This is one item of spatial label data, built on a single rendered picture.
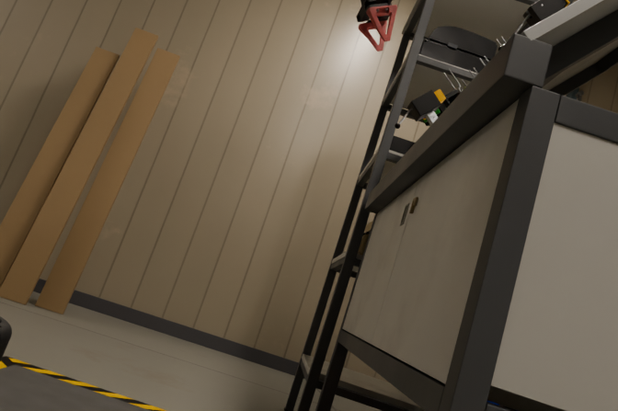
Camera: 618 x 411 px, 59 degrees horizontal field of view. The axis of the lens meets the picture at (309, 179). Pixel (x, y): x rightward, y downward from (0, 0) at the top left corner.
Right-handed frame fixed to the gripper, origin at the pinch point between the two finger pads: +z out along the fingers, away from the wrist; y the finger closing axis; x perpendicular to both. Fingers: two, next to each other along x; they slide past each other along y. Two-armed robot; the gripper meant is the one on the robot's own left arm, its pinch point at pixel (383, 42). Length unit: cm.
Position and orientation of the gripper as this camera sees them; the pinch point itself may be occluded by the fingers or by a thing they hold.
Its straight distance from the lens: 129.7
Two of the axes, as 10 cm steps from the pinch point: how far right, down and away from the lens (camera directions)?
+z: 1.9, 9.7, -1.4
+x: -9.7, 1.6, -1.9
